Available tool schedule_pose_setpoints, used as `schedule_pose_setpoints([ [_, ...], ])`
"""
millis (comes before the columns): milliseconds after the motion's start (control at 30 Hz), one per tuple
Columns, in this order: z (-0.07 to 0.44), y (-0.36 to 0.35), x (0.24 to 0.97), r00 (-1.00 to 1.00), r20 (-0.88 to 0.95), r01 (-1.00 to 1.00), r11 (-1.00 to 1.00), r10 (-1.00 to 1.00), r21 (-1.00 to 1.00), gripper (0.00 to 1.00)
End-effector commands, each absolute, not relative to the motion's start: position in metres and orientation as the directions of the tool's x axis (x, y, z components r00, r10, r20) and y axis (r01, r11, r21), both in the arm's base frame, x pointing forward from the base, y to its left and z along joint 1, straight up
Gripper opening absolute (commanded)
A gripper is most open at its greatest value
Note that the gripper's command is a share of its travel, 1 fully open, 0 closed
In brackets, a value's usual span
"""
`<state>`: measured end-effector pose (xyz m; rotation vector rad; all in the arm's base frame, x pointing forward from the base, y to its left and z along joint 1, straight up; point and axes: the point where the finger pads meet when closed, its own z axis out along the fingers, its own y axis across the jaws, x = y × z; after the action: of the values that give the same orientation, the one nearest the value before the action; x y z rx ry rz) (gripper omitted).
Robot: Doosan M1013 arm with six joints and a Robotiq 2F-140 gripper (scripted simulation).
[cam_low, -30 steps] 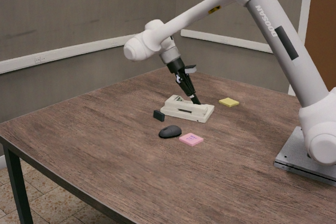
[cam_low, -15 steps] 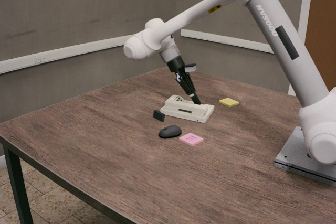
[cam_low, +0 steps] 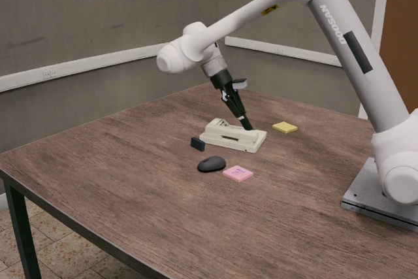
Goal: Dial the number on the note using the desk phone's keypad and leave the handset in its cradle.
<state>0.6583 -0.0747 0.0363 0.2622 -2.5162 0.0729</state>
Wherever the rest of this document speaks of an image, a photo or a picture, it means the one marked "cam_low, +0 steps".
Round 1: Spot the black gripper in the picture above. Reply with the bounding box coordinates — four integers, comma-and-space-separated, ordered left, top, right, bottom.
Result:
210, 69, 253, 131

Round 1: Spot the white desk phone body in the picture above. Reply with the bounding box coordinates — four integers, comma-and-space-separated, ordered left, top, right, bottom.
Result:
199, 118, 266, 153

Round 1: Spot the pink sticky note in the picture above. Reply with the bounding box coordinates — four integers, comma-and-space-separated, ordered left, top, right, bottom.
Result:
223, 166, 253, 182

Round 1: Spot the dark grey computer mouse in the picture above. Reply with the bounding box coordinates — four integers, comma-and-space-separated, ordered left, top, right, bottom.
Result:
197, 156, 226, 172

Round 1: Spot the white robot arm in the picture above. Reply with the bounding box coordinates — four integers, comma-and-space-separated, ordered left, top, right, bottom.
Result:
156, 0, 418, 206

